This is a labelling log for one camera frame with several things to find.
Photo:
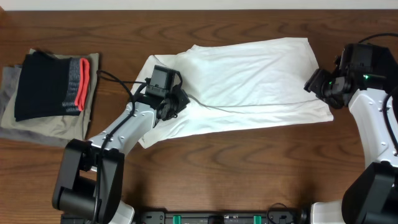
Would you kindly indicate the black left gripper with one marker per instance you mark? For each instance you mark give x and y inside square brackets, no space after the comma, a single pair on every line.
[185,101]

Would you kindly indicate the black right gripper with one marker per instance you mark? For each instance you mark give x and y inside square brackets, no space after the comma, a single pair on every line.
[314,84]

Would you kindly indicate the white t-shirt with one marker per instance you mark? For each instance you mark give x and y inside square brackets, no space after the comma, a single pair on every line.
[243,86]

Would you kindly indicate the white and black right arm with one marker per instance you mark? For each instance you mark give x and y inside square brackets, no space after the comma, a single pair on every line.
[365,81]

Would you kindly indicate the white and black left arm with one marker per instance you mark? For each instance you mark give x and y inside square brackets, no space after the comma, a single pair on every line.
[90,179]

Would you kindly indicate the folded khaki garment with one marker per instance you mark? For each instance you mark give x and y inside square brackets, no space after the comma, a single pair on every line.
[48,130]

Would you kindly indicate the folded grey red-trimmed garment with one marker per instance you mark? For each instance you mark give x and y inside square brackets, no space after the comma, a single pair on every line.
[77,90]

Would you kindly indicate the folded black garment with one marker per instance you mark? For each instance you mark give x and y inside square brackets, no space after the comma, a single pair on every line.
[42,87]

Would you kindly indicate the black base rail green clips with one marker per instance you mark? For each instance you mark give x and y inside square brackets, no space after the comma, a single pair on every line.
[280,216]

